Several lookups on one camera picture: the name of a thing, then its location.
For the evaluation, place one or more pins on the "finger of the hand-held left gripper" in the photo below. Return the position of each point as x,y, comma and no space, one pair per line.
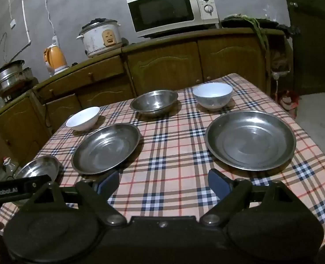
37,183

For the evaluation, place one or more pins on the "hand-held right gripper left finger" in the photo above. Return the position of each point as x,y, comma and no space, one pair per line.
110,183

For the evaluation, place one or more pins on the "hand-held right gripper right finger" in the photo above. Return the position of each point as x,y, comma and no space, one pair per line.
218,183

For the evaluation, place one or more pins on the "small steel bowl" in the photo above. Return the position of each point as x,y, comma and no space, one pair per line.
38,169

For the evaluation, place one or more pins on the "medium steel plate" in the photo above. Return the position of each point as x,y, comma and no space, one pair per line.
104,148

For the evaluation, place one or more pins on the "large steel plate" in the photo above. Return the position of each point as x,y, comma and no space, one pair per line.
250,140

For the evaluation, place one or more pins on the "small white bowl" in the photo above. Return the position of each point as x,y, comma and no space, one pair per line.
82,119

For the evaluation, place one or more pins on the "large white bowl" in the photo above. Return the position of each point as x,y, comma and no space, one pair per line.
212,96

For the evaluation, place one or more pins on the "deep steel bowl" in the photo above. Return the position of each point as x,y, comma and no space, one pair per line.
154,101

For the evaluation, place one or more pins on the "clear plastic bottle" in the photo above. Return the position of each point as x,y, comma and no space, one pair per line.
10,167

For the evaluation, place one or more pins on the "plaid tablecloth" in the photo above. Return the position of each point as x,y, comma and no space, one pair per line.
179,148

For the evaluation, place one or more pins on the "wooden single-door cabinet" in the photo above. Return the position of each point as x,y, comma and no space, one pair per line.
19,123

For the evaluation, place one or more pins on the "tabletop stove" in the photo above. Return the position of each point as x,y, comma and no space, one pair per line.
16,90

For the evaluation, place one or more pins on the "wooden cabinet with drawers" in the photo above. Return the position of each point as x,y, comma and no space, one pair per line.
68,79

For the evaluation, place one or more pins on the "red plastic bag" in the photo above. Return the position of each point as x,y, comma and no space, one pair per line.
287,100

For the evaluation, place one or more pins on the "steel steamer pot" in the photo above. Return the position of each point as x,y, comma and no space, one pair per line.
8,74

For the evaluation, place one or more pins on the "white plastic holder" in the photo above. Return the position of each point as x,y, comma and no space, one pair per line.
279,73

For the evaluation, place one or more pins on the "orange electric kettle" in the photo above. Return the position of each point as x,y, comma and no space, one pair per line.
56,57

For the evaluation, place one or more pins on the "tall wooden two-door cabinet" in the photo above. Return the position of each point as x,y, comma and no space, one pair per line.
165,60

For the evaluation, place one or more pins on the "white rice cooker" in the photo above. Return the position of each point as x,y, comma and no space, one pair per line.
99,40

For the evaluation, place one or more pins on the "green vegetables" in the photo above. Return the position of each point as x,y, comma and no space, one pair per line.
258,30

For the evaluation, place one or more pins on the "dark flat tray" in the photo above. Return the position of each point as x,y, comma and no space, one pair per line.
234,22

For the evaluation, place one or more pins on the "dark green door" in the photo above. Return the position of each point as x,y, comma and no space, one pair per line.
311,46

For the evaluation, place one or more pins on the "white microwave oven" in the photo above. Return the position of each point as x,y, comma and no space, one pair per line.
165,11

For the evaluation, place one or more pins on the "white wall socket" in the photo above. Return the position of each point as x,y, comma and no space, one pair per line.
55,40
12,23

